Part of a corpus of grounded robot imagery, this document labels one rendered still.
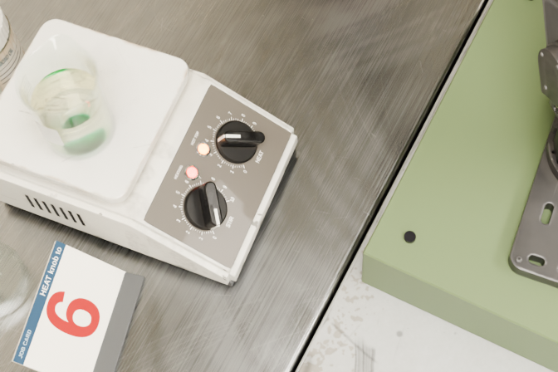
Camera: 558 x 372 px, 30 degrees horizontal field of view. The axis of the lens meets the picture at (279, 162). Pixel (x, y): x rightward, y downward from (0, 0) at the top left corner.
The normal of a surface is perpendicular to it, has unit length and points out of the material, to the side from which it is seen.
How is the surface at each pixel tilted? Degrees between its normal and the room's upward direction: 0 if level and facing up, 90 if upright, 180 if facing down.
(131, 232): 90
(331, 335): 0
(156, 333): 0
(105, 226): 90
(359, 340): 0
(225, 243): 30
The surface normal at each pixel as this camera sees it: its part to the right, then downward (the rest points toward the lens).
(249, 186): 0.42, -0.23
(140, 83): -0.05, -0.45
